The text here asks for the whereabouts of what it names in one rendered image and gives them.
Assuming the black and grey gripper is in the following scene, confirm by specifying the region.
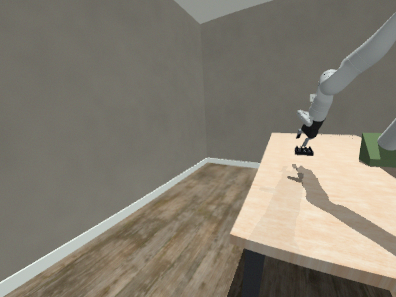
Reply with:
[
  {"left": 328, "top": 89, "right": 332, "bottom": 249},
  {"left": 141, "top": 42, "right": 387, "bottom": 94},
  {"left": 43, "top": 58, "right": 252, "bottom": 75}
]
[{"left": 296, "top": 107, "right": 328, "bottom": 147}]

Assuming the black knob box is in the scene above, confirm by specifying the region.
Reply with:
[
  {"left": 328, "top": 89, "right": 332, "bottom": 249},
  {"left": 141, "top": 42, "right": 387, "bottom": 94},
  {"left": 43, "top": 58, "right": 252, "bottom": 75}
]
[{"left": 295, "top": 146, "right": 314, "bottom": 156}]

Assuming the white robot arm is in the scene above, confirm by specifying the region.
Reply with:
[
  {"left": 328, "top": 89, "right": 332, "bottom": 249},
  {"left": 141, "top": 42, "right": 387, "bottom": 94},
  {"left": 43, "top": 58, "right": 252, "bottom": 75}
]
[{"left": 311, "top": 12, "right": 396, "bottom": 151}]

